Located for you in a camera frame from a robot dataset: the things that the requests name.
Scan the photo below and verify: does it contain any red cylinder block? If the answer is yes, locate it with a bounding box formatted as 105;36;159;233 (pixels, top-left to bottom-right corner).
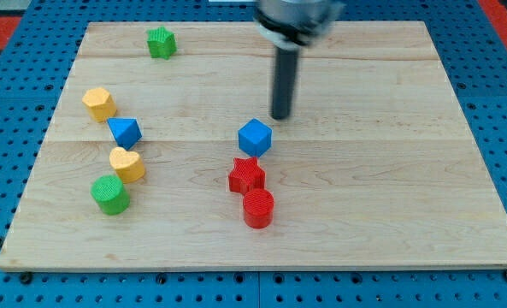
243;188;274;228

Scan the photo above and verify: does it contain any blue cube block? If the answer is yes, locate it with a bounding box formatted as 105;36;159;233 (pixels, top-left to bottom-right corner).
238;118;272;157

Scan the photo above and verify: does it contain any yellow heart block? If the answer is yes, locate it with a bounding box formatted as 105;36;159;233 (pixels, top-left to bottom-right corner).
109;147;146;184

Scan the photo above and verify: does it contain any green star block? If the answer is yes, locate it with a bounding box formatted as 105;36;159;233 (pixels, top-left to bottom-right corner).
147;26;177;60

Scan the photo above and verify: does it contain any blue triangle block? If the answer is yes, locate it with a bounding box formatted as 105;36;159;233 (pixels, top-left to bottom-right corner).
107;117;143;150

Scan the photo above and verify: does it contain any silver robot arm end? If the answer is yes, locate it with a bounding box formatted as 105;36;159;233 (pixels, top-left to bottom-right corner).
254;0;346;50

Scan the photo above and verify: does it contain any red star block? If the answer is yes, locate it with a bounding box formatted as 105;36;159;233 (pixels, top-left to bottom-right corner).
228;157;266;195

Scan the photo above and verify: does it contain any light wooden board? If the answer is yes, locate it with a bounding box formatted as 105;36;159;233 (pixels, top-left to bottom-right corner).
0;21;507;272

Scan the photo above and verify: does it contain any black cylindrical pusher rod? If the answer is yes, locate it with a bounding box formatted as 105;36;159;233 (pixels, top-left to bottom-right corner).
271;47;299;120

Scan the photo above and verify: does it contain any yellow hexagon block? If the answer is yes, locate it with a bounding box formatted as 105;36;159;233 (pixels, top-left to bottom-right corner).
82;87;117;122

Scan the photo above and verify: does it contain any green cylinder block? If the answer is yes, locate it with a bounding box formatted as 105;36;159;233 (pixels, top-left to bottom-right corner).
91;175;130;216

